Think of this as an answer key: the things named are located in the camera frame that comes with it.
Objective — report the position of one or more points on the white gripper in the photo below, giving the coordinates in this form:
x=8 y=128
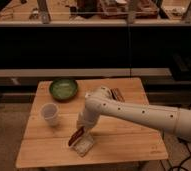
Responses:
x=82 y=123

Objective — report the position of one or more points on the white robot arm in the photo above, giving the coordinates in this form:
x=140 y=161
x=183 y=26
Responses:
x=99 y=102

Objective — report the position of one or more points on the brown chocolate bar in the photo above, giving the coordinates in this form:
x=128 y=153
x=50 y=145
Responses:
x=117 y=94

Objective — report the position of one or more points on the green bowl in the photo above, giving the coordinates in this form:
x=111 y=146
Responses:
x=63 y=89

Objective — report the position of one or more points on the clear plastic cup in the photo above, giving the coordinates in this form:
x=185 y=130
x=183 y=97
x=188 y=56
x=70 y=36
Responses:
x=49 y=112

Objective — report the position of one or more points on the wooden background shelf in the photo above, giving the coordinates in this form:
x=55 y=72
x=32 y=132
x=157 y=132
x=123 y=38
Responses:
x=99 y=13

